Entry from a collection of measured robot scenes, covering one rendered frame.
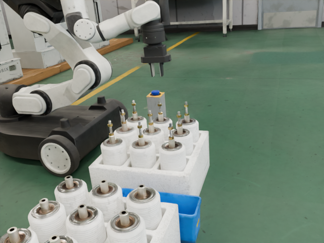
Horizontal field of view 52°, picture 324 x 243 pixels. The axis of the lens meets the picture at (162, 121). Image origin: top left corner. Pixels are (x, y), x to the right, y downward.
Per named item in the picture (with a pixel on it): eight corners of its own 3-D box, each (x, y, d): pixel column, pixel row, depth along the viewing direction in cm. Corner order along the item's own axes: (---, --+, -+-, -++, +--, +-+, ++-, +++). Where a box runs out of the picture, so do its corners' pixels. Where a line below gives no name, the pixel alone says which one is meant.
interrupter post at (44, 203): (39, 212, 89) (36, 202, 87) (45, 207, 91) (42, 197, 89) (47, 213, 88) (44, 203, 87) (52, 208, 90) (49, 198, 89)
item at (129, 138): (144, 168, 142) (140, 130, 135) (125, 176, 137) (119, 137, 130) (134, 160, 149) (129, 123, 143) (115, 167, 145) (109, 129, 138)
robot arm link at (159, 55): (137, 64, 131) (134, 33, 127) (145, 59, 140) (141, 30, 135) (168, 63, 128) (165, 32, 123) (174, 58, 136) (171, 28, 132)
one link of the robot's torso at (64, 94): (18, 98, 170) (82, 58, 148) (43, 87, 188) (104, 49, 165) (34, 124, 173) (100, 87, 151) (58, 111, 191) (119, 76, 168)
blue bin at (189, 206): (112, 233, 115) (107, 205, 111) (125, 214, 125) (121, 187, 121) (196, 247, 106) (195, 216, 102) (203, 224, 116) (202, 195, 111)
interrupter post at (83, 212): (77, 219, 85) (74, 208, 84) (82, 213, 87) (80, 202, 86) (85, 220, 84) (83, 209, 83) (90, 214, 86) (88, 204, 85)
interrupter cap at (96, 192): (87, 197, 94) (86, 195, 93) (100, 182, 100) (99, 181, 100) (110, 200, 91) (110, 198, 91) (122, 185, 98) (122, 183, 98)
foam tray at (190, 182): (95, 206, 131) (87, 167, 124) (132, 159, 165) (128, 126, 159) (191, 219, 119) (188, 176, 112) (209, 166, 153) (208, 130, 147)
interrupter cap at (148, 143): (128, 148, 120) (128, 147, 120) (136, 140, 127) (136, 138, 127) (147, 150, 118) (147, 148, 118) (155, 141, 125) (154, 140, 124)
